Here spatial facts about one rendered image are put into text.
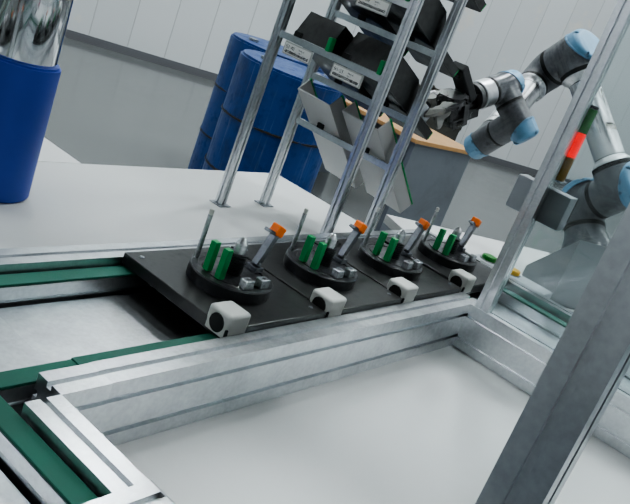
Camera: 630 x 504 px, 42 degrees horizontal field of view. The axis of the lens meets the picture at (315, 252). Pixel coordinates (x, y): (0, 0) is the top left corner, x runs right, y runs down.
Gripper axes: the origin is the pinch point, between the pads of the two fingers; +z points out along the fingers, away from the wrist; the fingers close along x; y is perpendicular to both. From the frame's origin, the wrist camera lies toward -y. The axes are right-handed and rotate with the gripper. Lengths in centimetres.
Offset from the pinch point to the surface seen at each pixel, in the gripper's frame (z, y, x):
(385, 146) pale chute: 14.9, 4.1, -4.2
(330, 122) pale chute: 18.0, 3.7, 12.7
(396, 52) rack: 19.3, -21.8, -10.1
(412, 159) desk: -211, 173, 207
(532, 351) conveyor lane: 24, 23, -60
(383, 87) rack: 22.5, -14.9, -10.3
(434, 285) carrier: 31, 17, -39
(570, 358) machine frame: 90, -44, -105
